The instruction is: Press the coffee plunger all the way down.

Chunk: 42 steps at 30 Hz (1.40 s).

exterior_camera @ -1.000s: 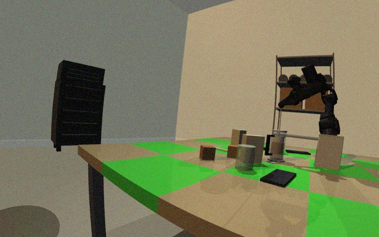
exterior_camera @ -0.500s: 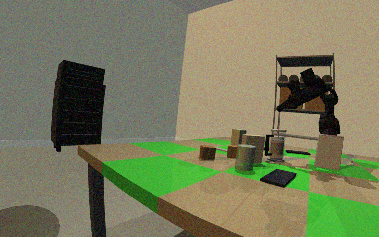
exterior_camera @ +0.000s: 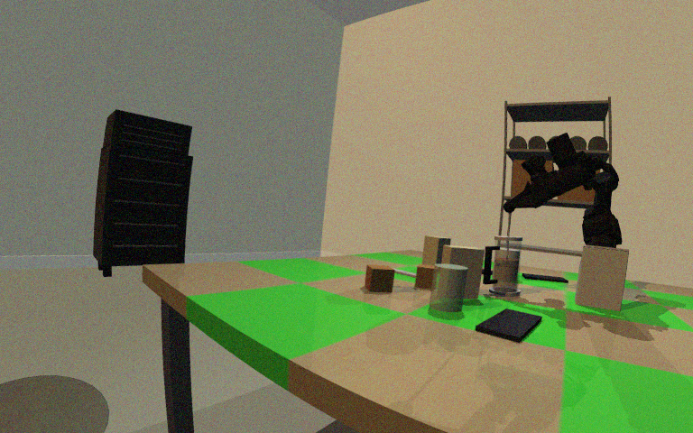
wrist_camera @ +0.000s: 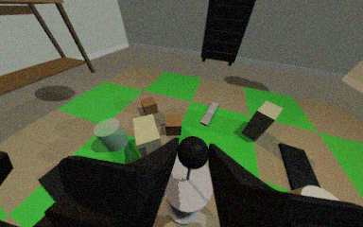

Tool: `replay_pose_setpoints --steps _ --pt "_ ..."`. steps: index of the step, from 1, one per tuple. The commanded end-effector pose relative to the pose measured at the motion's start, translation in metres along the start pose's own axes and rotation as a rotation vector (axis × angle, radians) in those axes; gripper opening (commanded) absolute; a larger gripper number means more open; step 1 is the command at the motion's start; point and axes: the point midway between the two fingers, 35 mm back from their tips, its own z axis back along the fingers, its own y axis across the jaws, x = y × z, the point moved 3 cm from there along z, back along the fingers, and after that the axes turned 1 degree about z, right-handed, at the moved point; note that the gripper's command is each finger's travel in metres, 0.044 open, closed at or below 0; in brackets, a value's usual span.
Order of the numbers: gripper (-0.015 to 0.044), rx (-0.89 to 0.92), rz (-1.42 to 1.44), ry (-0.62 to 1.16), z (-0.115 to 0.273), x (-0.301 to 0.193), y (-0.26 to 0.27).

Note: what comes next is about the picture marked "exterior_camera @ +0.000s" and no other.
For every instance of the grey translucent cylinder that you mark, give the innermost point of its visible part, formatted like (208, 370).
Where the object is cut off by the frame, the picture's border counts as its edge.
(448, 287)

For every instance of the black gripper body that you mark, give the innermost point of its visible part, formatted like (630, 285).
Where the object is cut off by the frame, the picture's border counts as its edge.
(548, 188)

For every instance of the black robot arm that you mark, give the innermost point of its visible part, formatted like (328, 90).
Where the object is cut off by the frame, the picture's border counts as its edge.
(600, 227)

